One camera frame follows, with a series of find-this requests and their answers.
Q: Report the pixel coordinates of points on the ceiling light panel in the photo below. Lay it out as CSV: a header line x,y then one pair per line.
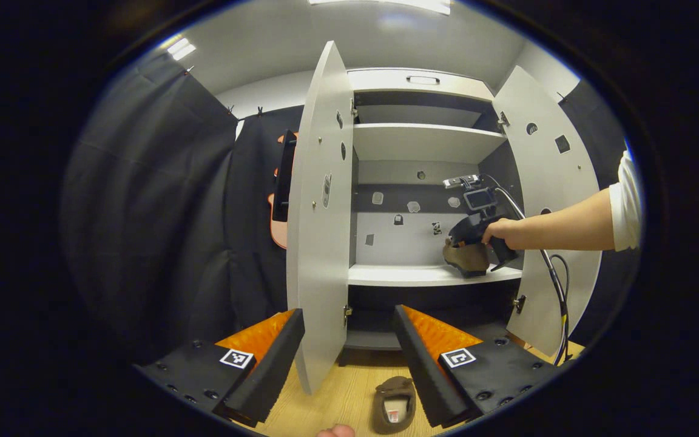
x,y
181,48
386,5

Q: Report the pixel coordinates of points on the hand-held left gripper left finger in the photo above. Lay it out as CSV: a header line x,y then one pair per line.
x,y
270,370

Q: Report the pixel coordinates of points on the white shoe cabinet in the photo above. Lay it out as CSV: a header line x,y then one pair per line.
x,y
422,142

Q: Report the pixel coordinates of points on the brown fuzzy shoe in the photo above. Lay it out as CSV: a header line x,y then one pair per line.
x,y
468,258
395,388

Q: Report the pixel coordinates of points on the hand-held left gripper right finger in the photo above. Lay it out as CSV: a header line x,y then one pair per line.
x,y
425,370

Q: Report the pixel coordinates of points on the black backdrop cloth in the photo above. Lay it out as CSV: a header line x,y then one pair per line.
x,y
598,121
155,212

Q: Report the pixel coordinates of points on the white shirt sleeve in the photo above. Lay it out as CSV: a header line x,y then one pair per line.
x,y
625,206

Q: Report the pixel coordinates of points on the white shoe cabinet door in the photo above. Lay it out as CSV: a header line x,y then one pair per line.
x,y
322,243
534,328

